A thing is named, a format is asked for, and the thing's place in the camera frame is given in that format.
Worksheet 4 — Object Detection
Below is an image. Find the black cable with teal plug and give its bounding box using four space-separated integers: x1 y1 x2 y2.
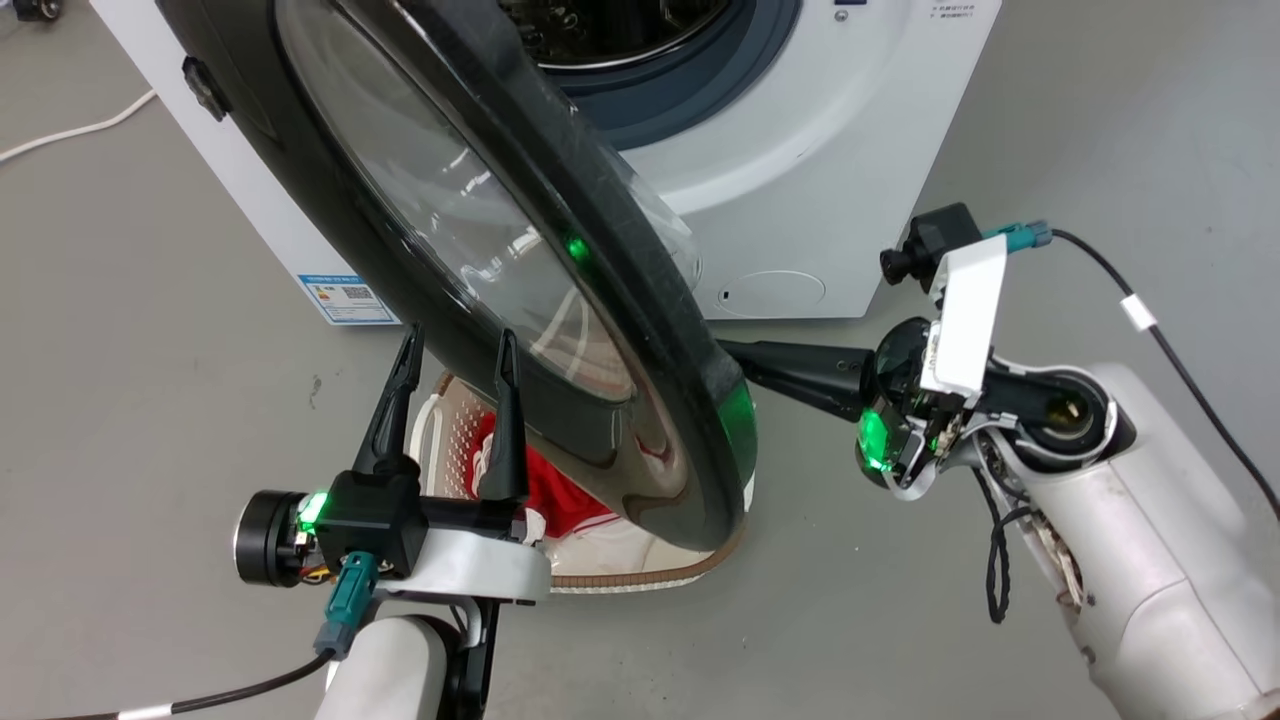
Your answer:
40 550 383 720
985 220 1280 523

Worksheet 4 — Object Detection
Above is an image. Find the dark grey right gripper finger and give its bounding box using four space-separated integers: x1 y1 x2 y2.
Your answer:
720 340 877 422

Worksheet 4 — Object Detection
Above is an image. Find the white right camera bracket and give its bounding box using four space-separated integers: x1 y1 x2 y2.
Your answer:
918 234 1009 397

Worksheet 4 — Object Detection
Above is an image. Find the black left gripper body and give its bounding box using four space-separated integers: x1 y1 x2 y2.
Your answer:
235 490 546 589

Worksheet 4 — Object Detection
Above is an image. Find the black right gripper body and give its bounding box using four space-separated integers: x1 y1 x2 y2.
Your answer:
855 320 991 501

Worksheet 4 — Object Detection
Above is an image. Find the thin black looped cable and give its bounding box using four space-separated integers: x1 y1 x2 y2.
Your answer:
972 468 1037 625

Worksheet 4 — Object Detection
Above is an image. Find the white washing machine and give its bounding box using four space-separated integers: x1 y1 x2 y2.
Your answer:
88 0 1004 327

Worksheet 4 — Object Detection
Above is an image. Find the grey door seal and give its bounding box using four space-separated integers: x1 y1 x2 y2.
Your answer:
538 0 803 151

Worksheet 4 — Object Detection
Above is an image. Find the black glass washing machine door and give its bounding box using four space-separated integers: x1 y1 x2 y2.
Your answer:
155 0 759 554

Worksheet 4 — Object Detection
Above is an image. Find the steel washing machine drum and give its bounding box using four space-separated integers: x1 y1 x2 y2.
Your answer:
497 0 737 71

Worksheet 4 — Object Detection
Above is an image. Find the black door latch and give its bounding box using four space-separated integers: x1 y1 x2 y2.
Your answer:
181 56 234 124

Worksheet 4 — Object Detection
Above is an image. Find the blue energy label sticker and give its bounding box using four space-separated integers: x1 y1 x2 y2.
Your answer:
296 272 400 327

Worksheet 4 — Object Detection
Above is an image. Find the beige perforated laundry basket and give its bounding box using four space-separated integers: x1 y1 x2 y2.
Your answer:
408 370 753 594

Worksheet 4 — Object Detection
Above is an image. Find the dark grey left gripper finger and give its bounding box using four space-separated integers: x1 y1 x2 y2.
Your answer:
352 322 425 475
482 330 531 501

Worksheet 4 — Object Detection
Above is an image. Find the white power cable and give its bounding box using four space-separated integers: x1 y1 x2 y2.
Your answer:
0 89 159 164

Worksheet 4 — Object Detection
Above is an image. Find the red and white garment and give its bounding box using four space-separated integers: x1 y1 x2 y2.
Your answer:
468 412 701 579

